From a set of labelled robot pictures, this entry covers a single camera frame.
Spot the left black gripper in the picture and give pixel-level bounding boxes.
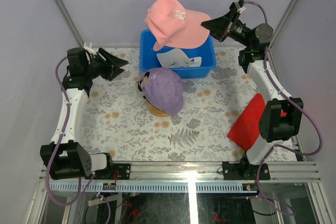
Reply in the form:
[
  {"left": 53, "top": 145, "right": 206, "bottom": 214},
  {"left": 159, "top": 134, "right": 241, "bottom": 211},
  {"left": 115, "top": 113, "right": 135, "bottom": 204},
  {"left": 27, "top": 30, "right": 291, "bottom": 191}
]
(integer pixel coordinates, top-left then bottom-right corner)
[{"left": 85, "top": 48, "right": 129, "bottom": 80}]

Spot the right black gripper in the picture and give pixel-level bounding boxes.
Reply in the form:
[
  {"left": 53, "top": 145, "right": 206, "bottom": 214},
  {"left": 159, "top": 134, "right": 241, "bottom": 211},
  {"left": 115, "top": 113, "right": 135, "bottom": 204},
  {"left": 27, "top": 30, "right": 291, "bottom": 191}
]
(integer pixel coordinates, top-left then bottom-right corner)
[{"left": 200, "top": 10, "right": 252, "bottom": 49}]

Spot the black baseball cap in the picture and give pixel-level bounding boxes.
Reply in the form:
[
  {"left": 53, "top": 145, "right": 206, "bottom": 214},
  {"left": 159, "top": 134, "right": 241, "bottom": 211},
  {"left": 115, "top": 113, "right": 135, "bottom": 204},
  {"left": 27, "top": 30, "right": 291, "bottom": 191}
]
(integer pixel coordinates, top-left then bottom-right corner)
[{"left": 143, "top": 75, "right": 149, "bottom": 100}]

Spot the pink baseball cap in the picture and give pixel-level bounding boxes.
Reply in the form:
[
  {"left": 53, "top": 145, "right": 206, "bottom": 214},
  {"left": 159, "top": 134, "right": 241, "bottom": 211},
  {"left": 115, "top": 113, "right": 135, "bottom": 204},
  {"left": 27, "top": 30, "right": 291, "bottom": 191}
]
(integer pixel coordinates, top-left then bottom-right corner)
[{"left": 144, "top": 0, "right": 211, "bottom": 51}]

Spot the purple baseball cap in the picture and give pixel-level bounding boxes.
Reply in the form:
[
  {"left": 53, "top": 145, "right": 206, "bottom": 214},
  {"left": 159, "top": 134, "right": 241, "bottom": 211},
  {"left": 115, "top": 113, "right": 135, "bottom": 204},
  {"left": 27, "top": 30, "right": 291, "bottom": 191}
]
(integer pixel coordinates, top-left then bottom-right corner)
[{"left": 139, "top": 67, "right": 184, "bottom": 115}]

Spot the white cloth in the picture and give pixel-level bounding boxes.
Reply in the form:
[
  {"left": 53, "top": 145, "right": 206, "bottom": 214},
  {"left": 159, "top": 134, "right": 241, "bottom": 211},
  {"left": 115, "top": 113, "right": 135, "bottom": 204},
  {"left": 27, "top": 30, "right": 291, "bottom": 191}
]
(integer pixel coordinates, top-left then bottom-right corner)
[{"left": 156, "top": 48, "right": 202, "bottom": 68}]

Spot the wooden hat stand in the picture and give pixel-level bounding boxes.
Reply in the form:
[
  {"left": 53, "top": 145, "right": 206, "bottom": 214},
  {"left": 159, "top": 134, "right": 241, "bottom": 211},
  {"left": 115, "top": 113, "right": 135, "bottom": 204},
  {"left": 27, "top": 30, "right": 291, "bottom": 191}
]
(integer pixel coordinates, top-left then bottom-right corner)
[{"left": 146, "top": 102, "right": 169, "bottom": 117}]

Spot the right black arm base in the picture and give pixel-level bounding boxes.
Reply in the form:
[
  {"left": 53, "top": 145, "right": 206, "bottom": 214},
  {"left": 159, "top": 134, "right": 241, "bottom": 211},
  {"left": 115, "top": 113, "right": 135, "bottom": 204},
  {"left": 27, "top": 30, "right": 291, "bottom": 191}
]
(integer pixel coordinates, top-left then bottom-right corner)
[{"left": 222, "top": 162, "right": 270, "bottom": 181}]

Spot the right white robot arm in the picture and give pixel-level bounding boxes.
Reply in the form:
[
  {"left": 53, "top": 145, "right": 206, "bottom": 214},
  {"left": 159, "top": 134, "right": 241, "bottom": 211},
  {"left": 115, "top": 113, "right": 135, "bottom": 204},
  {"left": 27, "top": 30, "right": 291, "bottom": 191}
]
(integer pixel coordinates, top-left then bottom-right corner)
[{"left": 201, "top": 0, "right": 303, "bottom": 179}]

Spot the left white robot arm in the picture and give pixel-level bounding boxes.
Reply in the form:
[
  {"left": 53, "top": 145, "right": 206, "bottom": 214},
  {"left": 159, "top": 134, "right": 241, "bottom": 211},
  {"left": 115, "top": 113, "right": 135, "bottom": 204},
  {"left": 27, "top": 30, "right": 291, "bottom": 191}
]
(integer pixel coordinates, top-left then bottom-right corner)
[{"left": 40, "top": 46, "right": 128, "bottom": 180}]

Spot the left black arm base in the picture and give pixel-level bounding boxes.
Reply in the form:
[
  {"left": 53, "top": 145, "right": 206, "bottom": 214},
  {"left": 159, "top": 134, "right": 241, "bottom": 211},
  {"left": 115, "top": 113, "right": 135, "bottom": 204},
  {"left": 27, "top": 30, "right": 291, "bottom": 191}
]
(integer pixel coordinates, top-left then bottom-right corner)
[{"left": 94, "top": 163, "right": 131, "bottom": 181}]

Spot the blue plastic bin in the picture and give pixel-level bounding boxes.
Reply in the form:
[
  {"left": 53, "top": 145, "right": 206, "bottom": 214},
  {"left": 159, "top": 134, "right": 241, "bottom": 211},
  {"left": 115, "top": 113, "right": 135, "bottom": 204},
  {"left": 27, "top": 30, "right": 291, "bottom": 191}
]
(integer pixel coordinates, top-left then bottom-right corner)
[{"left": 140, "top": 29, "right": 217, "bottom": 79}]

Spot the floral table mat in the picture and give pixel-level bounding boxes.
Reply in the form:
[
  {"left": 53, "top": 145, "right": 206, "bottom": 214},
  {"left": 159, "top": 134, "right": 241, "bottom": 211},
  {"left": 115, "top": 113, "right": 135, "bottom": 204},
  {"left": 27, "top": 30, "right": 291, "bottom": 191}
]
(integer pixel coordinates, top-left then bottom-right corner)
[{"left": 76, "top": 47, "right": 258, "bottom": 162}]

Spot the red cloth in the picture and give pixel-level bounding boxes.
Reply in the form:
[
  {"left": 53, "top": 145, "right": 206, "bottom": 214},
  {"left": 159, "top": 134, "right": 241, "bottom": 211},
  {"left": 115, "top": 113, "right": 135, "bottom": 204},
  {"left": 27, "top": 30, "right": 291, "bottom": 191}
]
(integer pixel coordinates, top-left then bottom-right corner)
[{"left": 227, "top": 93, "right": 287, "bottom": 152}]

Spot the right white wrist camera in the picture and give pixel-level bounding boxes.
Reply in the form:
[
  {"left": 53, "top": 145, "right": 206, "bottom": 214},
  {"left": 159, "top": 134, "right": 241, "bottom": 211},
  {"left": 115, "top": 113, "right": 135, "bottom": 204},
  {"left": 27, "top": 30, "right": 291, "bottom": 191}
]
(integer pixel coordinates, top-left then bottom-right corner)
[{"left": 234, "top": 0, "right": 246, "bottom": 14}]

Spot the slotted cable duct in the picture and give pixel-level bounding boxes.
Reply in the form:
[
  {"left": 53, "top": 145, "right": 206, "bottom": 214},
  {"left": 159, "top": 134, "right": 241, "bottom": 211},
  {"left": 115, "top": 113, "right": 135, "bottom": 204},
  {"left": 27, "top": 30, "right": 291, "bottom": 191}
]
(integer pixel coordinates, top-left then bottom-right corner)
[{"left": 48, "top": 181, "right": 259, "bottom": 193}]

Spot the aluminium front rail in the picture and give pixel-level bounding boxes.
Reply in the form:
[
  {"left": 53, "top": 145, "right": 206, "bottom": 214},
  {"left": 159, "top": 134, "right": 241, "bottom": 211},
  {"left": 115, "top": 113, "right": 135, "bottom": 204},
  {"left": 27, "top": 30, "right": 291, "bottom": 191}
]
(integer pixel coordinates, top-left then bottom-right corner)
[{"left": 39, "top": 160, "right": 321, "bottom": 182}]

